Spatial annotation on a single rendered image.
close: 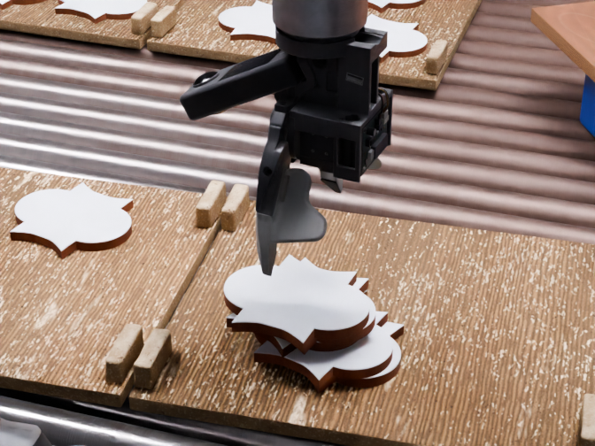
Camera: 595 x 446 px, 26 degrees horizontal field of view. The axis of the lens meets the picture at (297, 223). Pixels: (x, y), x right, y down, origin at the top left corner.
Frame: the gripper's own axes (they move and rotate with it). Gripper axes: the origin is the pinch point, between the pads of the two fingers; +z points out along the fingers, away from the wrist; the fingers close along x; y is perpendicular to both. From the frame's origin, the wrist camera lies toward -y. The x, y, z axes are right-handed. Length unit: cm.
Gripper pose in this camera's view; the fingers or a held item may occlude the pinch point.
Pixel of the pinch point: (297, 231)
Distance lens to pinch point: 113.5
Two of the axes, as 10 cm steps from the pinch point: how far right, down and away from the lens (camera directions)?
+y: 9.1, 2.2, -3.6
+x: 4.2, -4.9, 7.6
